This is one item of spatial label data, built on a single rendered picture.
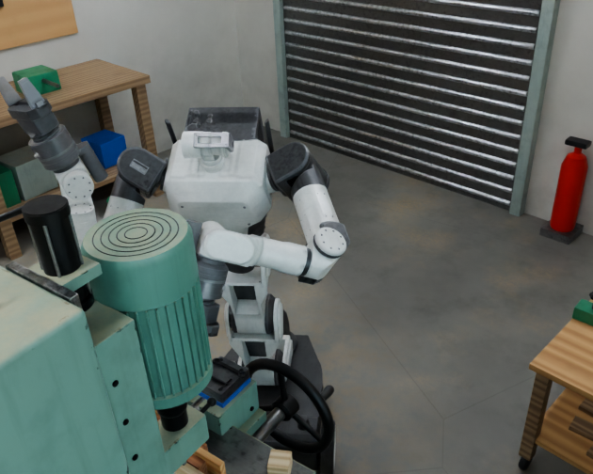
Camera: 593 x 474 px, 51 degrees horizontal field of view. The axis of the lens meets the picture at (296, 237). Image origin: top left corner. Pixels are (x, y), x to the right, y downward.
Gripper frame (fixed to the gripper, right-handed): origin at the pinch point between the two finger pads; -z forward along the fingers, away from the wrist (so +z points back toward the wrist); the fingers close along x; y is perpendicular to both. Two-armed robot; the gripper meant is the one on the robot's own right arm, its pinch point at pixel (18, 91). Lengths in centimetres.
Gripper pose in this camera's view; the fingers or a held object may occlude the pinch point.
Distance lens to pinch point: 148.8
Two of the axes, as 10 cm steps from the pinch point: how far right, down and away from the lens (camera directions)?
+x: 7.5, 1.8, -6.4
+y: -5.8, 6.4, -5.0
